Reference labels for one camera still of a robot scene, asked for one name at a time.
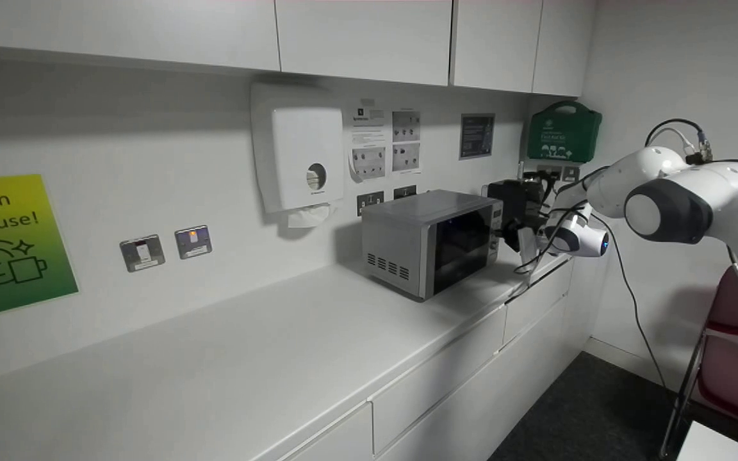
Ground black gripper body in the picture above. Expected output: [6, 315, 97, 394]
[516, 180, 555, 242]

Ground silver microwave oven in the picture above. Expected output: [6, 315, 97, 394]
[360, 187, 510, 304]

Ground green first aid box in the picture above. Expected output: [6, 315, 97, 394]
[525, 100, 605, 167]

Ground instruction sheet with two photos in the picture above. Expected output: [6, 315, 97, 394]
[388, 104, 429, 180]

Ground instruction sheet with one photo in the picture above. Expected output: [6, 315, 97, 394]
[343, 98, 392, 187]

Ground white base cabinets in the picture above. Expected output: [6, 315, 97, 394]
[252, 253, 600, 461]

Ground white paper towel dispenser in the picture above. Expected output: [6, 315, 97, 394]
[248, 81, 348, 232]

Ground green yellow cleaning sign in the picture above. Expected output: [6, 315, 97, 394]
[0, 172, 82, 324]

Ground white wall socket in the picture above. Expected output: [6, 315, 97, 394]
[516, 159, 583, 187]

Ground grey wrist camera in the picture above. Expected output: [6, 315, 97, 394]
[565, 209, 614, 258]

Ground dark wall notice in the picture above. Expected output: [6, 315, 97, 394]
[456, 111, 500, 163]

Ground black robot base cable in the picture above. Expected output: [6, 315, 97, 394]
[592, 214, 675, 392]

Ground black robot wrist cable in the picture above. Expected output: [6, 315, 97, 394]
[644, 116, 715, 167]

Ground switch plate with orange light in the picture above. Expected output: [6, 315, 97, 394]
[172, 223, 216, 260]

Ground steel wall switch plate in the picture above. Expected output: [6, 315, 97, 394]
[118, 231, 169, 276]

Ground white wall cabinets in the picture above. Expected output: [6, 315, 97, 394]
[0, 0, 600, 100]

